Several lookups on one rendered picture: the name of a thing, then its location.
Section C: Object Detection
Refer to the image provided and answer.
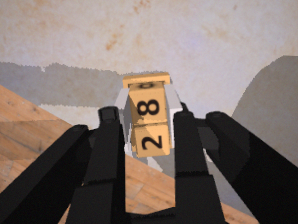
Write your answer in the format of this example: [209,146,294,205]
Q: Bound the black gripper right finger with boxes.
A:
[164,84,298,224]

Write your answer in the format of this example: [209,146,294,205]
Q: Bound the orange rectangular tray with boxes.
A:
[123,72,172,152]

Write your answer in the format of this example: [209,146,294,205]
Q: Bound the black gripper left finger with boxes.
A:
[0,88,132,224]

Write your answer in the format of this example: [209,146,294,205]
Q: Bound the tan wooden cube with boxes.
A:
[133,122,170,158]
[128,81,167,125]

